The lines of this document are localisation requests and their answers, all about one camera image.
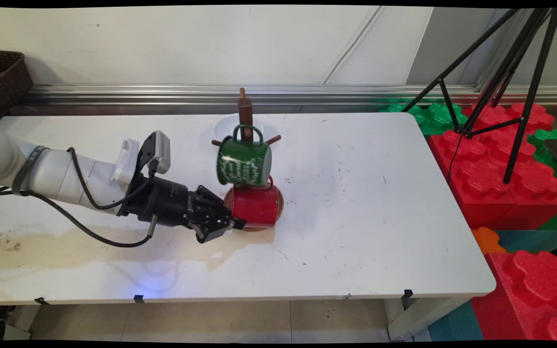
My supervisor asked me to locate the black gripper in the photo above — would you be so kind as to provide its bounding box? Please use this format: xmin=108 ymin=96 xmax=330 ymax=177
xmin=117 ymin=173 xmax=247 ymax=244

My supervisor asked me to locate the red speckled enamel mug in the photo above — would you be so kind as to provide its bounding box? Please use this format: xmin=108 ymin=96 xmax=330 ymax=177
xmin=224 ymin=175 xmax=280 ymax=229

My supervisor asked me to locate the green printed enamel mug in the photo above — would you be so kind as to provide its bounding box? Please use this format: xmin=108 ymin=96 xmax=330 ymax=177
xmin=217 ymin=125 xmax=273 ymax=187

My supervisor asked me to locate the brown wooden mug tree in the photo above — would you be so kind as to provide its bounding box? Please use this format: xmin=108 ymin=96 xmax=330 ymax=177
xmin=211 ymin=87 xmax=285 ymax=232

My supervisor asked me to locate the white table leg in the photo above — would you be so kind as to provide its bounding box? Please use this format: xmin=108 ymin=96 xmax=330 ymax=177
xmin=386 ymin=297 xmax=472 ymax=342

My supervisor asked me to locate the green foam building block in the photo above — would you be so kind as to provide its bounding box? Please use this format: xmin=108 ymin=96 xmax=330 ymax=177
xmin=380 ymin=99 xmax=468 ymax=136
xmin=528 ymin=128 xmax=557 ymax=230

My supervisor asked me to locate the dark brown wicker basket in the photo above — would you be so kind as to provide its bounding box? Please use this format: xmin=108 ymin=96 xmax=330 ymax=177
xmin=0 ymin=49 xmax=34 ymax=126

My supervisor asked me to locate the teal foam floor mat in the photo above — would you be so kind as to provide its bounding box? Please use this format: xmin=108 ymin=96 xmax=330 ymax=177
xmin=427 ymin=301 xmax=484 ymax=341

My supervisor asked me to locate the orange foam building block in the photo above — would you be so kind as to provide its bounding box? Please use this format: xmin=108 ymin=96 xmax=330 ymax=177
xmin=470 ymin=227 xmax=507 ymax=256

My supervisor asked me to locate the red foam building block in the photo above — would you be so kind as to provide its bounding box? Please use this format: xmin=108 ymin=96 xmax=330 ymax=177
xmin=427 ymin=102 xmax=557 ymax=230
xmin=472 ymin=250 xmax=557 ymax=341

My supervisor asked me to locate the teal foam building block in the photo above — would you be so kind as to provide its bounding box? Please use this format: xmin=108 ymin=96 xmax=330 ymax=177
xmin=494 ymin=230 xmax=557 ymax=253

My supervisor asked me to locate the black tripod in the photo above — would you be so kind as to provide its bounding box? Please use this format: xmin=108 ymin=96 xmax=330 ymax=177
xmin=401 ymin=7 xmax=557 ymax=184

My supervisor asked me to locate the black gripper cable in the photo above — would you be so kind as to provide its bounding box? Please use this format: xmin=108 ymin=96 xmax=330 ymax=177
xmin=0 ymin=183 xmax=159 ymax=248

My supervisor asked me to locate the black camera cable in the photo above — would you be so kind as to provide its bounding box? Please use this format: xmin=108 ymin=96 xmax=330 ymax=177
xmin=66 ymin=146 xmax=159 ymax=211

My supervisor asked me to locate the aluminium wall rail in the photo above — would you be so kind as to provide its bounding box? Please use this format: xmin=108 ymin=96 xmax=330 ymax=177
xmin=17 ymin=85 xmax=557 ymax=116

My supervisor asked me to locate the white wall cable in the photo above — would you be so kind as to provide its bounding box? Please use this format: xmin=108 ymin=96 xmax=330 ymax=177
xmin=320 ymin=7 xmax=383 ymax=85

